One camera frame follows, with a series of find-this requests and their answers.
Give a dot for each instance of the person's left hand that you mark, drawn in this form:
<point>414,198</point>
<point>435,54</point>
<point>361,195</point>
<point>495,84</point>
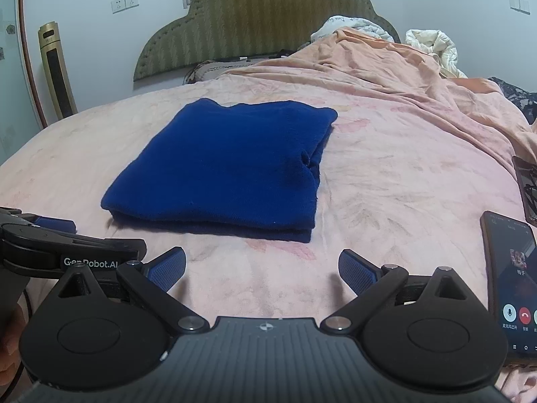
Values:
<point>11,364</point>

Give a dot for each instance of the white crumpled cloth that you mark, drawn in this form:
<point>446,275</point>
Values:
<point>362,25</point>

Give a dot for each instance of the white wall switch right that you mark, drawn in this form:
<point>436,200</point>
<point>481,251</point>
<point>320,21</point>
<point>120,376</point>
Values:
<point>520,6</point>

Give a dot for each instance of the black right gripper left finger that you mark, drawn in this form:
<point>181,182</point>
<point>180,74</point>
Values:
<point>80,340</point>

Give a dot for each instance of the gold tower fan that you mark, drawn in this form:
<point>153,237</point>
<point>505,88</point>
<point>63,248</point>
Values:
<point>55,71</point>

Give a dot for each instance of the orange blanket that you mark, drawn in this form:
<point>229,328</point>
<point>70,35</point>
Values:
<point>352,63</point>

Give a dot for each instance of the cream quilt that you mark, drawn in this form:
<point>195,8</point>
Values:
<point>439,46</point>

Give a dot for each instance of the pink floral bed sheet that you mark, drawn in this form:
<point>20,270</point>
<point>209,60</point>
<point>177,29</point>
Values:
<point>395,188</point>

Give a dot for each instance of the black smartphone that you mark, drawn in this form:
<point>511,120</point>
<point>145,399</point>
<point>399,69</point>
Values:
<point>510,254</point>

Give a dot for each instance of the blue knit sweater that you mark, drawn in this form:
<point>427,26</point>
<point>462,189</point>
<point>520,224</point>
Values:
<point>240,170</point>

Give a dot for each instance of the glass wardrobe door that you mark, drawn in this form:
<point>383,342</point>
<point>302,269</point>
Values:
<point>22,116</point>

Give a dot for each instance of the dark patterned garment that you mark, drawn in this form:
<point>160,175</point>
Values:
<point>524,100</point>

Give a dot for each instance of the olive padded headboard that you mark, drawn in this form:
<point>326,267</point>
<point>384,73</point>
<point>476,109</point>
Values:
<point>226,29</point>

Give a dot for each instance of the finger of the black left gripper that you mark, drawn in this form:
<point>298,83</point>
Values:
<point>58,224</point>

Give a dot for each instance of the white wall socket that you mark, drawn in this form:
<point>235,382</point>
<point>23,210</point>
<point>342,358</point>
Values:
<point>122,5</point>

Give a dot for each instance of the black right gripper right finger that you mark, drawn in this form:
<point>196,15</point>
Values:
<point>429,333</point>

